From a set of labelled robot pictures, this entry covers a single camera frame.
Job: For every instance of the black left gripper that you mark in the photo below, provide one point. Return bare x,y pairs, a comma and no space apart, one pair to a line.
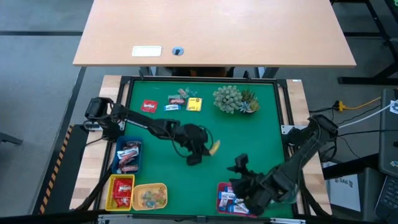
192,137

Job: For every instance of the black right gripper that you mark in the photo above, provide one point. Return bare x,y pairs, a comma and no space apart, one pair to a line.
255,188

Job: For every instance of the yellow candy pack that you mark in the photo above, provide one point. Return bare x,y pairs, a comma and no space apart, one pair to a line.
215,147
194,104

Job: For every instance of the clear bag red gummies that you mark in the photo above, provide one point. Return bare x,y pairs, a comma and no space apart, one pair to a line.
160,194

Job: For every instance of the red Skittles pack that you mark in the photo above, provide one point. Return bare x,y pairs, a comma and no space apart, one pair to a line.
122,187
122,202
149,106

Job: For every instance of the clear bag green gummies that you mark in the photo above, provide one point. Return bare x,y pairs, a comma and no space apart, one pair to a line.
146,196

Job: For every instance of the clear bag teal gummies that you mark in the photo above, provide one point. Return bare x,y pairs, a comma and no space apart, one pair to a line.
150,204

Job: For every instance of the white PayDay bar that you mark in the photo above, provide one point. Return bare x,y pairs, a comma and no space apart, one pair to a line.
128,153

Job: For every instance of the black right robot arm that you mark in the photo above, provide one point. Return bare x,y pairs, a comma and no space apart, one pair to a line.
304,155

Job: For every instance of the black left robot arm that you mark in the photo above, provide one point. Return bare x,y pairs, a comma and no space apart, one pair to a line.
146,123

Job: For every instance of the red plastic bin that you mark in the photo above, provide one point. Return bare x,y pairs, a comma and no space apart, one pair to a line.
221,186

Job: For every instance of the pale green potted succulent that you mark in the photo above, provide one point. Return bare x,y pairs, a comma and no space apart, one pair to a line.
227,99

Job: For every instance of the dark potted spiky plant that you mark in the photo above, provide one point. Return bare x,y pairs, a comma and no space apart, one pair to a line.
247,101

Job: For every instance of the blue plastic bin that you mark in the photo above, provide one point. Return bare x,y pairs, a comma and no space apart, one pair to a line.
115,155

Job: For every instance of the black metal bar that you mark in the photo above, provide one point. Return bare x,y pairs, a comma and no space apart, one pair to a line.
348,166

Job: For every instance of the yellow lattice plastic basket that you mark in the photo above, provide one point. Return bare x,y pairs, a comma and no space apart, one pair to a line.
108,193

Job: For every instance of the white rectangular plate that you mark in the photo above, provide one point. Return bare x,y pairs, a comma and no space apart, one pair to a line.
146,51

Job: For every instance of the wooden side table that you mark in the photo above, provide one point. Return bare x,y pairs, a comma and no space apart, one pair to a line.
217,31

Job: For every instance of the black keyboard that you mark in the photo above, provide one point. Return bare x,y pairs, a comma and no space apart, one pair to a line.
388,199

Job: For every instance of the black hazard-striped floor ramp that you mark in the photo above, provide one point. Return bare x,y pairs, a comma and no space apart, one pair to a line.
62,171

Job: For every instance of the grey equipment cabinet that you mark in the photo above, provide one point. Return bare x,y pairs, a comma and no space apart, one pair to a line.
388,133

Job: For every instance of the dark grey stand foot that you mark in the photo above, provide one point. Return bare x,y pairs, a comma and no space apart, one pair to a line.
11,139

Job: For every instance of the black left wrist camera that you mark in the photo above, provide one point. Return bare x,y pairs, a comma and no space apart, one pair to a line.
194,160

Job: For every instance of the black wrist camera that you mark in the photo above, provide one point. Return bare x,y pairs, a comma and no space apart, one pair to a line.
194,160
242,161

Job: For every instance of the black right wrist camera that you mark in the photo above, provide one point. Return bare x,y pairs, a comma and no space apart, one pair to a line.
242,161

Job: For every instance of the black table edge frame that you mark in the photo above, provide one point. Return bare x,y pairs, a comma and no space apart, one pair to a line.
202,79

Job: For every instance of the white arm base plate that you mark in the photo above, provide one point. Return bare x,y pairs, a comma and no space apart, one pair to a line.
289,129
92,126

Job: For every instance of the black diagonal frame strut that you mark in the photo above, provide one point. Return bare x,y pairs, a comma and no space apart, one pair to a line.
93,193

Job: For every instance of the black frame crossbar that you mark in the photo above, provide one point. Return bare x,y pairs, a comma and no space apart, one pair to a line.
46,217

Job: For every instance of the black floor stand frame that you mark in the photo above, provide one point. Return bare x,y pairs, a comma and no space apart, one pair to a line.
377,25

